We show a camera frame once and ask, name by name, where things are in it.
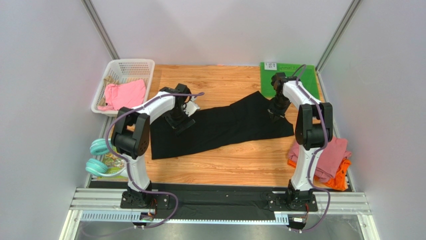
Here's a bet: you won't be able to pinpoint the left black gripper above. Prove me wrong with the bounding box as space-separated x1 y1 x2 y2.
161 106 196 137

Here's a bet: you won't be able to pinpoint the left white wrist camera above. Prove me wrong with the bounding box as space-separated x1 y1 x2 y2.
183 101 200 117

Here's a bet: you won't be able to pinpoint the white plastic basket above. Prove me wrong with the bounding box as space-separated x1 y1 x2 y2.
91 58 156 117

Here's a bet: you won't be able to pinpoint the folded pink t shirt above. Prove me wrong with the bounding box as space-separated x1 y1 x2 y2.
287 136 353 184

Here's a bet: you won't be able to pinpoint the beige cloth in basket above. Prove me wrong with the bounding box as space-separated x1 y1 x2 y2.
98 76 120 108

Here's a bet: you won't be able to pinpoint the light pink shirt in basket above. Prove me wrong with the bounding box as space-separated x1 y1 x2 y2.
97 79 146 111

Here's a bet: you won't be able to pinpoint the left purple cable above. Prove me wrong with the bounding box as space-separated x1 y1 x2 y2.
104 91 205 221

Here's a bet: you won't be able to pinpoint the white label sticker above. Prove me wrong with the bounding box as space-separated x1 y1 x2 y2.
263 62 278 71

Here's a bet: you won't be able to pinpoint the green snack bowl package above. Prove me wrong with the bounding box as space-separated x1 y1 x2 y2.
96 152 128 182

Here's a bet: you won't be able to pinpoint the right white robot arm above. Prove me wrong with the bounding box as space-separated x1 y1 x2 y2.
268 72 333 205

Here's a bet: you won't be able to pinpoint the black floral t shirt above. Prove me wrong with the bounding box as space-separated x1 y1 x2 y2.
150 91 294 160

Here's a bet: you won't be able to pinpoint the green cutting mat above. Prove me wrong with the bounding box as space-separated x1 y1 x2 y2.
259 62 320 100

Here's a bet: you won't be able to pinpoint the folded orange t shirt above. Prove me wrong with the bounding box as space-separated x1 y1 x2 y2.
287 157 352 192

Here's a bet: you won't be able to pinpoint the teal headphones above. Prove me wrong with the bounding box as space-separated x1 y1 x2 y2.
85 138 128 178

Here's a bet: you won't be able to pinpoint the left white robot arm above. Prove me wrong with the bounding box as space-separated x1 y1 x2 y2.
107 83 204 194

